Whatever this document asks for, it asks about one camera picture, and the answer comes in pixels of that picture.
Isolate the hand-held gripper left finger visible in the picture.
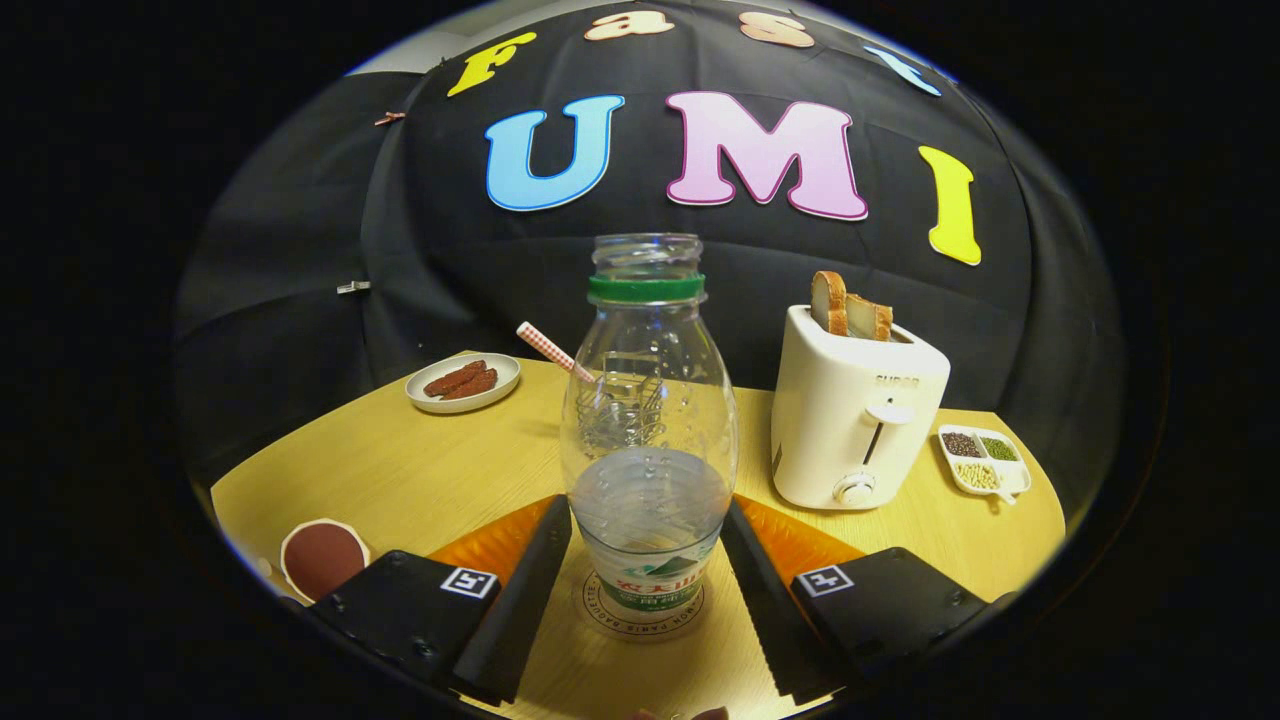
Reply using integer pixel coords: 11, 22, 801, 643
300, 495, 573, 707

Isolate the clear plastic juice bottle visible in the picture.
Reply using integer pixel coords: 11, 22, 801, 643
560, 233, 739, 621

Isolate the black backdrop cloth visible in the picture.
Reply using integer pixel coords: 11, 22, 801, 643
172, 0, 1126, 521

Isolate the white divided dish with beans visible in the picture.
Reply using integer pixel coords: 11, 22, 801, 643
937, 424, 1032, 506

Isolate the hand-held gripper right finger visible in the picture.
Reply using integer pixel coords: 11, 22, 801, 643
720, 497, 1016, 706

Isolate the wooden table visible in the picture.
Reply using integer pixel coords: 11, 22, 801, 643
210, 350, 1067, 720

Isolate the small white round plate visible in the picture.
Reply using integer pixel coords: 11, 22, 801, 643
405, 352, 522, 415

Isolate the small clear glass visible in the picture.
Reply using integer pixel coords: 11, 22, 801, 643
575, 370, 666, 451

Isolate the toasted bread slice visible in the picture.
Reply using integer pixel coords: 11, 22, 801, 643
810, 270, 849, 336
845, 293, 894, 342

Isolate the round wooden coaster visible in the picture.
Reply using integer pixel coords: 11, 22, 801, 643
572, 560, 706, 641

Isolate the white toaster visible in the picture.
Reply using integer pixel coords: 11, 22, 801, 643
770, 305, 952, 511

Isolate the red meat slice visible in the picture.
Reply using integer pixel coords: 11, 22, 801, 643
423, 360, 488, 397
440, 368, 498, 401

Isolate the cream cup with red inside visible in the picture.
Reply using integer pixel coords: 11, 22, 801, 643
280, 518, 371, 604

